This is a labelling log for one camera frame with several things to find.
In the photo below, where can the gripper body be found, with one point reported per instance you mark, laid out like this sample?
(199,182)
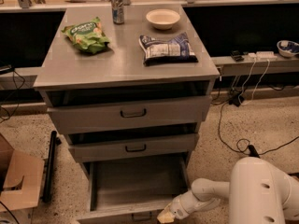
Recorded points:
(177,208)

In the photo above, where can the grey bottom drawer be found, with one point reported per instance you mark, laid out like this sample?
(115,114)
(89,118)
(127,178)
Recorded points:
(133,191)

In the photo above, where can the grey drawer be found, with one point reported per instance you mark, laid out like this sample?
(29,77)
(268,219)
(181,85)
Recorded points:
(129,115)
(133,191)
(123,149)

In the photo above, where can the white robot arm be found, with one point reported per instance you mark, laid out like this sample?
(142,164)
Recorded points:
(257,192)

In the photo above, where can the grey middle drawer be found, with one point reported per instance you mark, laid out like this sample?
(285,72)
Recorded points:
(123,149)

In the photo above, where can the grey drawer cabinet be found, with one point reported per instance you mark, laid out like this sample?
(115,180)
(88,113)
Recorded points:
(117,75)

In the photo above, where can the grey top drawer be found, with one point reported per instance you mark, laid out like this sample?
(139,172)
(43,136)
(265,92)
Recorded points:
(129,115)

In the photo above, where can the black bar right floor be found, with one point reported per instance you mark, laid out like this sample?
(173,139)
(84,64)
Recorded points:
(252,151)

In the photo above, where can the black bar floor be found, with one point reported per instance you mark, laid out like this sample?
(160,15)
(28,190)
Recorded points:
(252,151)
(54,141)

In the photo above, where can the black power adapter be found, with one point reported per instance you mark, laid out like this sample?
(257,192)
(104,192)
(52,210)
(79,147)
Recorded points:
(237,100)

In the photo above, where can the black bar left floor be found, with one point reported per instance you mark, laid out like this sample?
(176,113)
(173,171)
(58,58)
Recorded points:
(54,141)

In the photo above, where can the left cardboard box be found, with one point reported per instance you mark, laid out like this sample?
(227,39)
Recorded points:
(22,177)

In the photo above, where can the blue white snack bag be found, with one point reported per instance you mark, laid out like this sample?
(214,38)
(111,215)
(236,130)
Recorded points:
(175,50)

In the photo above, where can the black phone on ledge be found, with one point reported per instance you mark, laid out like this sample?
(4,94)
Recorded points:
(235,54)

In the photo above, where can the white power strip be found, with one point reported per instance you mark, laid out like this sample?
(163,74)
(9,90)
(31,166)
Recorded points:
(263,55)

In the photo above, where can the green chip bag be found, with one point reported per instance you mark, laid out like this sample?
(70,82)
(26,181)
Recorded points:
(87,36)

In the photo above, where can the white empty bowl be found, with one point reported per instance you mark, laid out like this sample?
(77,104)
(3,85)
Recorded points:
(162,19)

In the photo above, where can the blue patterned bowl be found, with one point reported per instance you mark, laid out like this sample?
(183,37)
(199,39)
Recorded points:
(287,48)

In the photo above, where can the silver soda can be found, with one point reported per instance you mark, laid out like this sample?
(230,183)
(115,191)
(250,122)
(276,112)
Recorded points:
(117,11)

